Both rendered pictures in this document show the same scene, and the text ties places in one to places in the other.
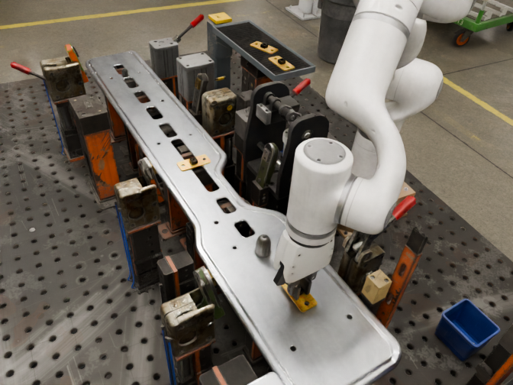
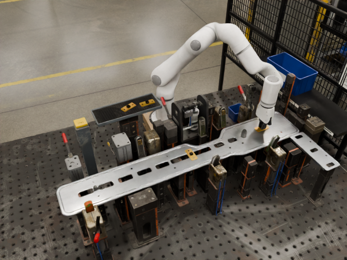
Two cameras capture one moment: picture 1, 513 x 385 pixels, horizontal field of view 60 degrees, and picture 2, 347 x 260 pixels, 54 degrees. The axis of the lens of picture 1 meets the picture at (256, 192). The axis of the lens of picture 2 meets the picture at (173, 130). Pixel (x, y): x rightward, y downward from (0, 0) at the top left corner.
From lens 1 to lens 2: 1.76 m
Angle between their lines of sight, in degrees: 58
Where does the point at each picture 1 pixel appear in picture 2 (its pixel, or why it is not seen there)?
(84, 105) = (142, 199)
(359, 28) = (249, 51)
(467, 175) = (81, 109)
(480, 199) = not seen: hidden behind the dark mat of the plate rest
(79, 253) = (199, 241)
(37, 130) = not seen: outside the picture
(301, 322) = (271, 129)
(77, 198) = (153, 250)
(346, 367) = (284, 122)
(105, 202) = (159, 233)
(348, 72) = (257, 61)
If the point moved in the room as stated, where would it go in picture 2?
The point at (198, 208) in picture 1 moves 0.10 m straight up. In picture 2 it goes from (222, 152) to (224, 139)
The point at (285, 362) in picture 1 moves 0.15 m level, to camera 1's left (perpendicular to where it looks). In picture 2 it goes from (286, 133) to (289, 152)
